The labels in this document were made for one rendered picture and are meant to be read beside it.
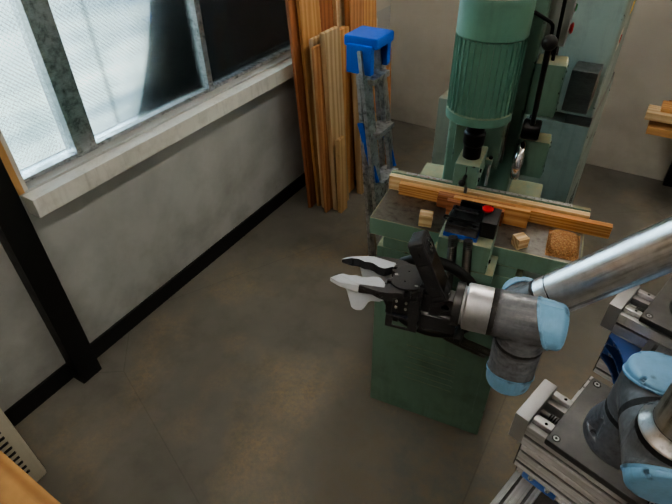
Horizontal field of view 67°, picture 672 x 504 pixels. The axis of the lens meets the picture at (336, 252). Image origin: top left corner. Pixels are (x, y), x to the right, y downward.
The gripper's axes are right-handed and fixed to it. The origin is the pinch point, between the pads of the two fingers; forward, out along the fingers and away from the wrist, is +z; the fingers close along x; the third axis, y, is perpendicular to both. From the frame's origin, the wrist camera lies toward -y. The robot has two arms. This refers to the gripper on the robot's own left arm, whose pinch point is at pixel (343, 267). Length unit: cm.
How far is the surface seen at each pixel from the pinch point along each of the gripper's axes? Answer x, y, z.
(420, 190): 79, 20, 1
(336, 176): 198, 74, 71
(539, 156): 92, 8, -31
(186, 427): 40, 119, 75
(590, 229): 77, 22, -48
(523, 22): 67, -32, -19
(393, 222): 65, 25, 6
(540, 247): 66, 25, -36
